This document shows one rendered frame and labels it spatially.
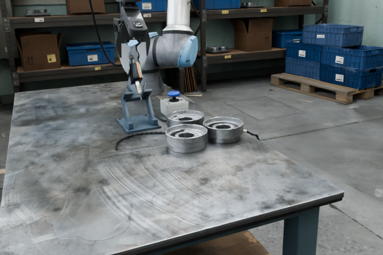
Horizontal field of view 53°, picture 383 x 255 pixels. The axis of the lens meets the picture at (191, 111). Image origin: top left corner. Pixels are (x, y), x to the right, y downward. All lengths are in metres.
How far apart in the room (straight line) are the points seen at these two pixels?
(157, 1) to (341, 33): 2.12
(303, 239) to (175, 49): 0.83
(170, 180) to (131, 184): 0.08
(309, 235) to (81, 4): 3.84
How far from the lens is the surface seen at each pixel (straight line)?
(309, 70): 5.02
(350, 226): 2.22
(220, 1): 4.91
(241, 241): 1.05
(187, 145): 0.90
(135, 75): 1.07
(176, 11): 1.43
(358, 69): 4.52
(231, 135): 0.96
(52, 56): 4.41
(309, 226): 0.82
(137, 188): 0.77
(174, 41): 1.40
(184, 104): 1.19
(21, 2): 4.89
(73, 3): 4.37
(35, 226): 0.71
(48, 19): 4.29
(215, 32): 5.44
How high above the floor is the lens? 1.16
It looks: 17 degrees down
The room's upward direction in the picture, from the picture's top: 1 degrees counter-clockwise
